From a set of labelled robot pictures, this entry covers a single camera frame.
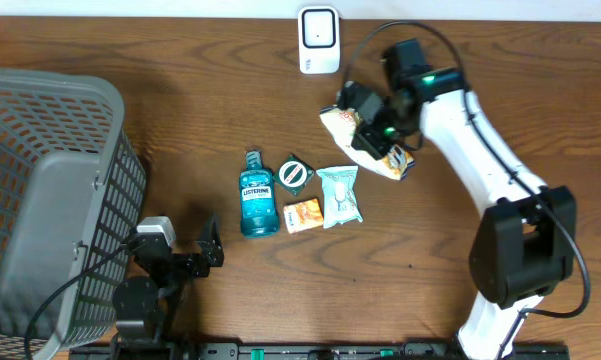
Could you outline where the light blue wipes pack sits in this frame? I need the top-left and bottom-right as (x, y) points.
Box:
(316, 165), (363, 229)

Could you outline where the green square box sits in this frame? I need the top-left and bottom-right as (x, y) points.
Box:
(274, 154), (315, 196)

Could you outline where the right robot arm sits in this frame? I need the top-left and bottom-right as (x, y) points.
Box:
(331, 39), (581, 359)

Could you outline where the grey plastic basket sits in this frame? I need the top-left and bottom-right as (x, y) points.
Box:
(0, 68), (146, 359)

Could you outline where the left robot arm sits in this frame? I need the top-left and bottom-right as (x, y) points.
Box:
(110, 216), (224, 359)

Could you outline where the white barcode scanner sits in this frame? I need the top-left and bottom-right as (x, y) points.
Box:
(297, 6), (341, 75)

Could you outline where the orange small packet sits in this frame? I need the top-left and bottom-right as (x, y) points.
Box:
(283, 198), (324, 234)

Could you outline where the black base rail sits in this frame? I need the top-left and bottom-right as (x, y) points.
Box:
(69, 341), (571, 360)

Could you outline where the teal mouthwash bottle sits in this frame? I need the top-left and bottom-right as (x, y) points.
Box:
(239, 150), (279, 238)

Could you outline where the yellow snack bag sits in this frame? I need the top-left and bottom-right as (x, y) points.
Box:
(319, 106), (415, 181)

